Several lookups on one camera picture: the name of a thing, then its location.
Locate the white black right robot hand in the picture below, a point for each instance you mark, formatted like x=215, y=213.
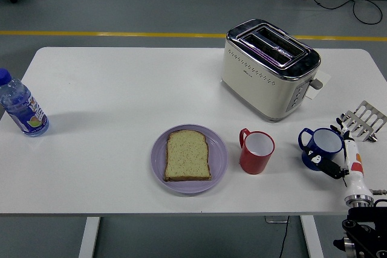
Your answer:
x=355, y=176

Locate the blue cup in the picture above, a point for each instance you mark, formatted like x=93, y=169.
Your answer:
x=320, y=143

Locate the red cup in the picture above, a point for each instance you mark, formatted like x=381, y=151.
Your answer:
x=252, y=164

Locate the bread slice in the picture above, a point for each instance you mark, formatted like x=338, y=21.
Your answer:
x=187, y=156

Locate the metal toast rack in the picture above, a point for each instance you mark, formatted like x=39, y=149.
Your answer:
x=367, y=113

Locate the white table leg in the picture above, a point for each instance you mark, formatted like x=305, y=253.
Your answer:
x=311, y=237
x=89, y=237

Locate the white card under toaster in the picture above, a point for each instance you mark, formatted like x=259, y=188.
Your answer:
x=323, y=76

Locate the cream and chrome toaster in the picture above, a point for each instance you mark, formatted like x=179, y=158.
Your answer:
x=257, y=89

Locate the purple plate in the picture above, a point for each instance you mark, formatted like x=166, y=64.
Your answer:
x=158, y=161

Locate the blue-capped water bottle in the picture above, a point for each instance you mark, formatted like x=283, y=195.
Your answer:
x=22, y=110

